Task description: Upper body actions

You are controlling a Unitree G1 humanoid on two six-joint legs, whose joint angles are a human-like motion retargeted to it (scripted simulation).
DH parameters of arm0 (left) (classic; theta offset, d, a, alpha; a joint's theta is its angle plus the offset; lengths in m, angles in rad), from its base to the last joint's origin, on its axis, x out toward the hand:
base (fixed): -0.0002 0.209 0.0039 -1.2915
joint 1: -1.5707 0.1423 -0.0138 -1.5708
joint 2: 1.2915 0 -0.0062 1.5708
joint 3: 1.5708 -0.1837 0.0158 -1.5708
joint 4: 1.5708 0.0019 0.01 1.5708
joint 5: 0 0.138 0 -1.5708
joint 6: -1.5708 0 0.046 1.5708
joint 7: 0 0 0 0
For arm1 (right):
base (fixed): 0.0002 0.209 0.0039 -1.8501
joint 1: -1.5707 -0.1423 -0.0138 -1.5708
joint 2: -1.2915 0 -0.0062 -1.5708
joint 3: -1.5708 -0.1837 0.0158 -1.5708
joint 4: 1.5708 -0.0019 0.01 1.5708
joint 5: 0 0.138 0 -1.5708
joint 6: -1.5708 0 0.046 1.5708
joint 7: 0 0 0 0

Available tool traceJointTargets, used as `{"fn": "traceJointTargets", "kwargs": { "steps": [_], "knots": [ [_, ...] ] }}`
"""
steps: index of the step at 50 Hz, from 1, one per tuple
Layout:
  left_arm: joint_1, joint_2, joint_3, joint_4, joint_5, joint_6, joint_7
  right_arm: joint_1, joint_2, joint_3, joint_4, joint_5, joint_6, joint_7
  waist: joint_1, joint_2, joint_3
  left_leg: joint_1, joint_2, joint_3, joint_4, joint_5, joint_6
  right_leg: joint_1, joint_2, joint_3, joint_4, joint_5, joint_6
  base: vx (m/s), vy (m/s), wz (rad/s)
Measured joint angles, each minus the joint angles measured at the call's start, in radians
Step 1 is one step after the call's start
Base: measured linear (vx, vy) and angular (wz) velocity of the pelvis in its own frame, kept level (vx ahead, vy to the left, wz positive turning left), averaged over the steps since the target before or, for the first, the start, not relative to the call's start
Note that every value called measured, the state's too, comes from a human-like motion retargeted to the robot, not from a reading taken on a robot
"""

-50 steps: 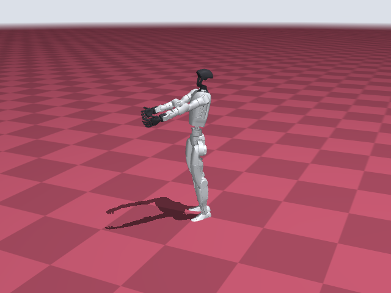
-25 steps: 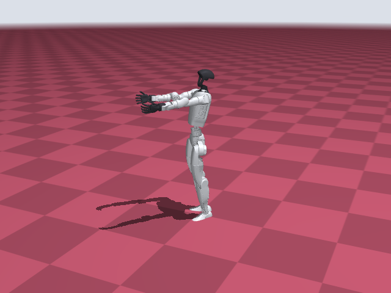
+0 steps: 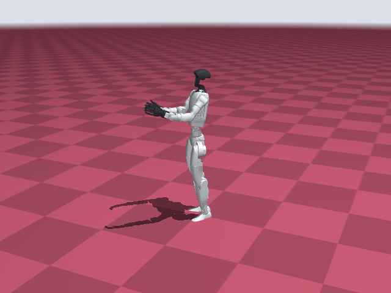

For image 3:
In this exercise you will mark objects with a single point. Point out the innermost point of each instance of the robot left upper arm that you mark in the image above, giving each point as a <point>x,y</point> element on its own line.
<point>201,101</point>

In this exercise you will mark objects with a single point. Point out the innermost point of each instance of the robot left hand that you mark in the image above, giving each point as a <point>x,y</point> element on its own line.
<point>157,111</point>

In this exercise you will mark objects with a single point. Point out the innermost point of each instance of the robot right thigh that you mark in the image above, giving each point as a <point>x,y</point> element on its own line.
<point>188,155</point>

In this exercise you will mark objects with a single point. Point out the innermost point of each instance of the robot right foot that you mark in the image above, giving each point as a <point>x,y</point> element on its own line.
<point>198,209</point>

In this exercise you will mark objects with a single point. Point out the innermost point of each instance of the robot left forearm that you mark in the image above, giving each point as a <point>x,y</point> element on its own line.
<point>178,117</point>

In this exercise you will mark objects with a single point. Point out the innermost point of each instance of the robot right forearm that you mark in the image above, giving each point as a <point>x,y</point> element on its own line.
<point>173,110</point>

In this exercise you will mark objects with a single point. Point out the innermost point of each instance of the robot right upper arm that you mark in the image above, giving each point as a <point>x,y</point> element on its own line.
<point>184,109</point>

